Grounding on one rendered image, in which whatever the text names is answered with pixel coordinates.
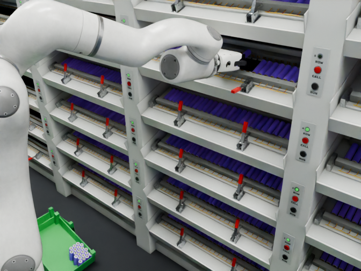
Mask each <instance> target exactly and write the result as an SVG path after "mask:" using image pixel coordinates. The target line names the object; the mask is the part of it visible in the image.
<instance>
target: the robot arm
mask: <svg viewBox="0 0 361 271"><path fill-rule="evenodd" d="M222 44H223V39H222V36H221V35H220V33H219V32H218V31H216V30H215V29H213V28H211V27H209V26H207V25H205V24H202V23H199V22H197V21H194V20H190V19H186V18H169V19H164V20H161V21H159V22H156V23H153V24H151V25H149V26H147V27H144V28H140V29H136V28H133V27H130V26H127V25H124V24H121V23H118V22H115V21H113V20H110V19H107V18H104V17H101V16H99V15H96V14H93V13H90V12H87V11H84V10H81V9H78V8H75V7H73V6H70V5H66V4H63V3H60V2H57V1H53V0H30V1H28V2H26V3H24V4H23V5H21V6H20V7H19V8H18V9H17V10H16V11H15V12H14V13H13V14H12V15H11V16H10V17H9V18H8V19H7V21H6V22H5V23H4V24H3V25H2V26H1V27H0V271H44V266H43V263H42V252H43V249H42V241H41V237H40V233H39V228H38V223H37V218H36V214H35V209H34V204H33V198H32V192H31V184H30V174H29V166H28V150H27V140H28V129H29V125H30V106H29V100H28V94H27V89H26V85H25V83H24V81H23V79H22V78H21V77H22V76H23V74H24V73H25V72H26V71H27V70H28V69H29V68H30V67H32V66H33V65H34V64H36V63H37V62H39V61H40V60H42V59H43V58H45V57H46V56H47V55H49V54H50V53H51V52H53V51H54V50H56V49H63V50H66V51H70V52H74V53H77V54H82V55H85V56H89V57H92V58H96V59H101V60H105V61H109V62H113V63H117V64H120V65H124V66H128V67H141V66H143V65H145V64H146V63H148V62H149V61H150V60H151V59H153V58H154V57H156V56H157V55H159V54H161V53H162V52H164V51H165V52H164V53H163V54H162V56H161V58H160V62H159V69H160V73H161V75H162V77H163V79H164V80H165V81H167V82H168V83H171V84H177V83H183V82H188V81H194V80H200V79H208V78H210V77H212V76H214V75H215V74H216V73H217V72H229V71H234V70H238V69H240V68H239V67H238V66H246V64H247V62H246V61H245V60H246V58H245V54H241V53H239V52H234V51H229V50H225V49H221V47H222ZM178 46H182V47H180V48H178V49H171V48H174V47H178Z"/></svg>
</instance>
